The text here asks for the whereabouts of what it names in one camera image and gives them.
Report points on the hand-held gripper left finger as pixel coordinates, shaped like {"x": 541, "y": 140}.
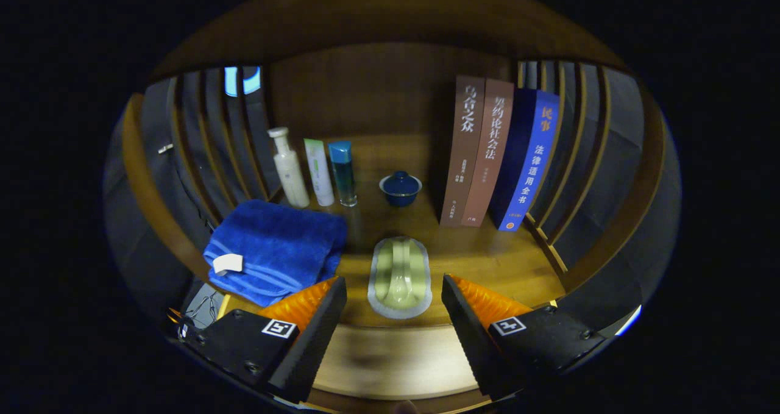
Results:
{"x": 317, "y": 341}

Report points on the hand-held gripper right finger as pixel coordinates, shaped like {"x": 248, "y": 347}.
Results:
{"x": 475, "y": 341}

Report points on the wooden drawer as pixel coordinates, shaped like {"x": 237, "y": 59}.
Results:
{"x": 396, "y": 359}

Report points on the green brush with white pad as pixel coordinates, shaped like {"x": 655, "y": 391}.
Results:
{"x": 399, "y": 277}

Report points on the wooden countertop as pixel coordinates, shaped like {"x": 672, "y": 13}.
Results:
{"x": 475, "y": 261}

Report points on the wooden cabinet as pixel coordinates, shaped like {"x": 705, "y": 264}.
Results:
{"x": 378, "y": 85}

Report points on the folded blue towel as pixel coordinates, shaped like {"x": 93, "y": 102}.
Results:
{"x": 280, "y": 243}

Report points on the white green tube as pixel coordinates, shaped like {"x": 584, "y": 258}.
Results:
{"x": 320, "y": 176}

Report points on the white pump bottle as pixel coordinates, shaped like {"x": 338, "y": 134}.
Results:
{"x": 291, "y": 176}

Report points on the teal bottle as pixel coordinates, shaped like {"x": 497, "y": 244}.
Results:
{"x": 344, "y": 176}

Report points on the dark blue lidded teacup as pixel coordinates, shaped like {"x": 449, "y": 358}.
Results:
{"x": 400, "y": 191}

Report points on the blue book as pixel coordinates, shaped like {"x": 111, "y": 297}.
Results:
{"x": 530, "y": 170}

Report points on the dark brown book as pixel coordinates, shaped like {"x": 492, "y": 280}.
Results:
{"x": 463, "y": 158}

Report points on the reddish brown book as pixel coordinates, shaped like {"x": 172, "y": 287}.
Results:
{"x": 487, "y": 158}

